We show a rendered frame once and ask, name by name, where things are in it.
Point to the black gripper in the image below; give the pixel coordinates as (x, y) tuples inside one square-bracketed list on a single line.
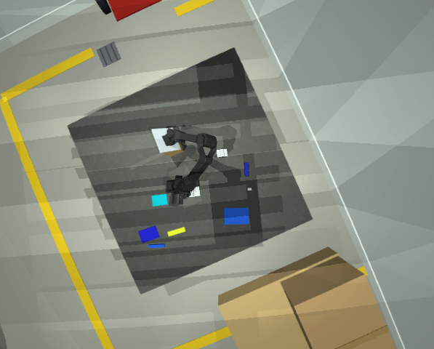
[(169, 184)]

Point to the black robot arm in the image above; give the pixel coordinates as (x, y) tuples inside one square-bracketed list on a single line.
[(183, 186)]

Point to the yellow flat bar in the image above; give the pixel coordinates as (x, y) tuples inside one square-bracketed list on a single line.
[(174, 232)]

